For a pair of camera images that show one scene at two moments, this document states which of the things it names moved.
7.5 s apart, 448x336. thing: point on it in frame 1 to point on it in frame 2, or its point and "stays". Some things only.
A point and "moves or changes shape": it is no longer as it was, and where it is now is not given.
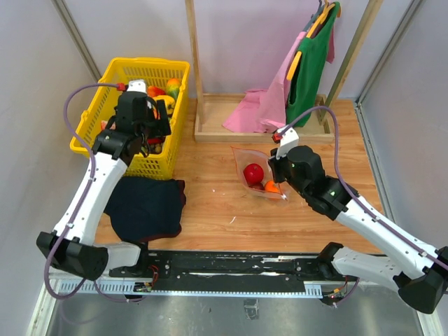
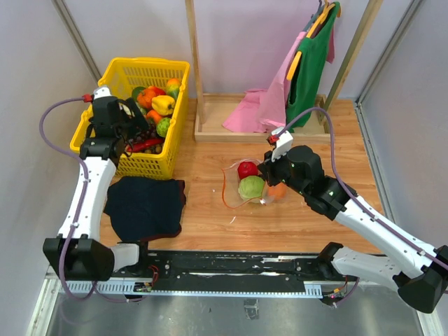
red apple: [253, 173] moves or changes shape
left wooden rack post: [191, 15] stays
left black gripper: [160, 110] to [138, 118]
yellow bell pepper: [169, 103] stays
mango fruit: [173, 87] stays
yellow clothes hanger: [294, 66] stays
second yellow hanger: [320, 19] stays
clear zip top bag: [256, 172] moves or changes shape
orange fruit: [270, 186] moves or changes shape
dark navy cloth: [146, 208] stays
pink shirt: [261, 110] stays
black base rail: [227, 271] stays
